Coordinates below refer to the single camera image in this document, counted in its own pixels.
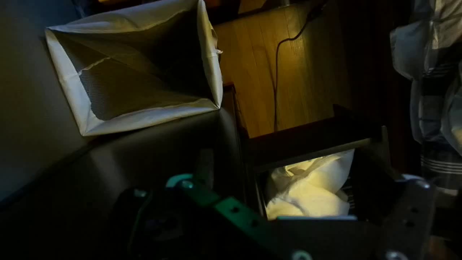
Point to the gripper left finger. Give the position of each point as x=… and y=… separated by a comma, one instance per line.
x=225, y=207

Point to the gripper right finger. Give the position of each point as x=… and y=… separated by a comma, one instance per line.
x=409, y=217

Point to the white crumpled cloth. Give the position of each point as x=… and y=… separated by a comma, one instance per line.
x=308, y=188

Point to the white paper-lined bin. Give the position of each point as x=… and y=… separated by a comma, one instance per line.
x=144, y=67

